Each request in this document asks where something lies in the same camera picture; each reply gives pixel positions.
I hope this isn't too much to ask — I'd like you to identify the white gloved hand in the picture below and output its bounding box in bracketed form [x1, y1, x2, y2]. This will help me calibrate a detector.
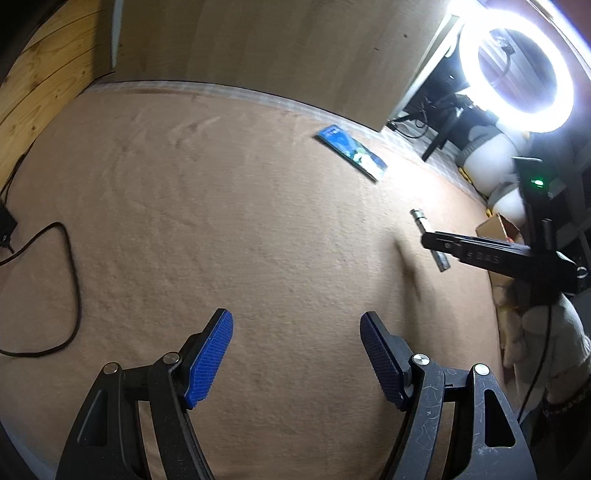
[493, 282, 590, 410]

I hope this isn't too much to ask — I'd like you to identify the cardboard box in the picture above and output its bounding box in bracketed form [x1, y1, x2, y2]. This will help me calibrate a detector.
[476, 214, 525, 287]

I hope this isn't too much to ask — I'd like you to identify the front white penguin plush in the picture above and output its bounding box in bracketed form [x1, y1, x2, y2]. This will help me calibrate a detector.
[487, 183, 527, 227]

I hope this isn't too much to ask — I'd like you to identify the white penguin plush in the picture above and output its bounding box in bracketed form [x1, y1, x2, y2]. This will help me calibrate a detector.
[487, 183, 527, 227]
[455, 125, 531, 196]

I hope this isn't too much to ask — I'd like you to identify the small lighter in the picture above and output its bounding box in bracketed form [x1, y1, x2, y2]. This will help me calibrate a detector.
[410, 209, 451, 272]

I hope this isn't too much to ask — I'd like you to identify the rear white penguin plush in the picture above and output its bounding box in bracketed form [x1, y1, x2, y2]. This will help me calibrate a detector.
[455, 125, 531, 196]

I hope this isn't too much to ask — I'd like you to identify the black tripod stand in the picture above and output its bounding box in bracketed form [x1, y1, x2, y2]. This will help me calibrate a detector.
[386, 87, 500, 163]

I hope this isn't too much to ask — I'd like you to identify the blue snack packet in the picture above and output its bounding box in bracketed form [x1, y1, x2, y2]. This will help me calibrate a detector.
[315, 125, 388, 182]

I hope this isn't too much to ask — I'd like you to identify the black power cable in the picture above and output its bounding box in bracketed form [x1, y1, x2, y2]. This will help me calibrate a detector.
[0, 151, 83, 358]

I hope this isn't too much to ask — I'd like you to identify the ring light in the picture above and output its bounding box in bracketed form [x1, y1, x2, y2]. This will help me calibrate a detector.
[458, 8, 574, 133]

